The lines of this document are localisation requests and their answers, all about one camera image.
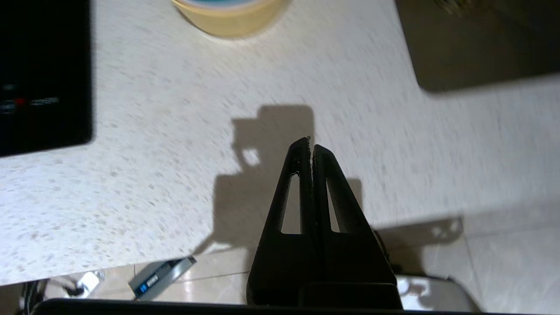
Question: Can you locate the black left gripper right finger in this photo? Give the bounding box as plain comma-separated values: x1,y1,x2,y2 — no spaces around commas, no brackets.
311,144,403,309

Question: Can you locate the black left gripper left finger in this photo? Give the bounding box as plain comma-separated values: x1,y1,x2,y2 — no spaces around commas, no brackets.
246,136,323,305

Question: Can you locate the yellow plastic bowl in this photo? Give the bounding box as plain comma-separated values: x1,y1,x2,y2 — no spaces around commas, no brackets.
171,0,288,39

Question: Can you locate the blue plastic bowl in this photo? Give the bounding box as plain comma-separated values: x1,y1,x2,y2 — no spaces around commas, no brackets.
189,0,263,9

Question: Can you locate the stainless steel sink basin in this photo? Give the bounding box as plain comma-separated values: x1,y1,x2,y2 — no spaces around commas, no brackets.
394,0,560,94

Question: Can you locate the rounded silver base cover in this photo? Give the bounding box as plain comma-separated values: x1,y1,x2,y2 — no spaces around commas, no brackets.
394,274,483,312

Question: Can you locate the small grey adapter box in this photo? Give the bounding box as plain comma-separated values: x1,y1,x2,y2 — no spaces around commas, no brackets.
128,256,197,301

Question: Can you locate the black induction cooktop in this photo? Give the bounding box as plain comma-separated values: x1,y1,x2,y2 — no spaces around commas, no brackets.
0,0,94,157

